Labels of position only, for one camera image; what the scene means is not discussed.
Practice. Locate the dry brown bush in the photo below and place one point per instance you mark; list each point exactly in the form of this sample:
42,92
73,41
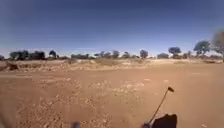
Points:
12,66

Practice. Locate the pale dry grass strip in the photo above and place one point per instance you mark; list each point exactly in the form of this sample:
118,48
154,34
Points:
106,62

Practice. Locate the robot's own part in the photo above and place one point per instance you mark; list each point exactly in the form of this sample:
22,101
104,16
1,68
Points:
145,125
75,125

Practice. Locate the row of trees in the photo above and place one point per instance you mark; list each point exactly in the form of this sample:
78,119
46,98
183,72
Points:
36,55

